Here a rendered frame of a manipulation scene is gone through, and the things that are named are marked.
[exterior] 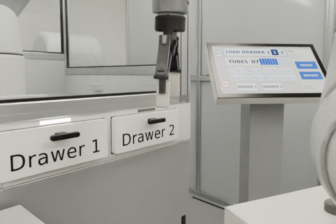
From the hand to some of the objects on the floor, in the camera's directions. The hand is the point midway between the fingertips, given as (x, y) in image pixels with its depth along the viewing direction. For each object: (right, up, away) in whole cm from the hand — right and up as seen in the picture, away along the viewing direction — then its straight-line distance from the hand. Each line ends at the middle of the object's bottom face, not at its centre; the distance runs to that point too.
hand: (168, 98), depth 74 cm
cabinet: (-60, -96, +43) cm, 121 cm away
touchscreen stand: (+44, -95, +64) cm, 122 cm away
